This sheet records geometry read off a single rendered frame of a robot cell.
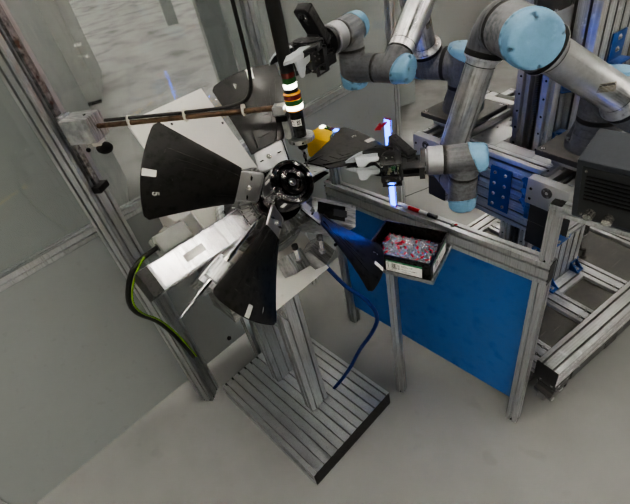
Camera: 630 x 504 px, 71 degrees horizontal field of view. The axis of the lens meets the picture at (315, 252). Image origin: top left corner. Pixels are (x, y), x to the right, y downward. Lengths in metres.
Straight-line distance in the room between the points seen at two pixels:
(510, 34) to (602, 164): 0.33
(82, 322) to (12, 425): 0.44
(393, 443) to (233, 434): 0.70
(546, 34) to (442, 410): 1.48
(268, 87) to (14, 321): 1.17
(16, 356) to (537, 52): 1.81
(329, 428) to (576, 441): 0.95
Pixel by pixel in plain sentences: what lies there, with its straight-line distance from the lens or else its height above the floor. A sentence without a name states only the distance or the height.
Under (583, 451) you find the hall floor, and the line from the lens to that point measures 2.07.
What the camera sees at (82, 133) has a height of 1.37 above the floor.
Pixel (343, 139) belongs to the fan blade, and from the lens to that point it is 1.37.
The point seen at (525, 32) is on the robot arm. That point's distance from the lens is 1.09.
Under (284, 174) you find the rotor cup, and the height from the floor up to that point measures 1.24.
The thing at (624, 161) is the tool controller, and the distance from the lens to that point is 1.13.
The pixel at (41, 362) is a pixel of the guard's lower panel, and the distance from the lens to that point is 1.94.
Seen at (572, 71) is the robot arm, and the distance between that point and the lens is 1.21.
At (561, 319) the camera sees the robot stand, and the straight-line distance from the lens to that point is 2.15.
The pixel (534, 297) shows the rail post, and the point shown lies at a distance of 1.50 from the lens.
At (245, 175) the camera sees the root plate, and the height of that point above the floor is 1.26.
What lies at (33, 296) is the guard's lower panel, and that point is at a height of 0.88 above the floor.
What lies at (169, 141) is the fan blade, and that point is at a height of 1.39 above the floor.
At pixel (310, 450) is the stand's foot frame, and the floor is 0.08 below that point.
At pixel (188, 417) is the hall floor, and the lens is 2.27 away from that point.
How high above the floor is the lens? 1.78
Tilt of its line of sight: 39 degrees down
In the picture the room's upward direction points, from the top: 13 degrees counter-clockwise
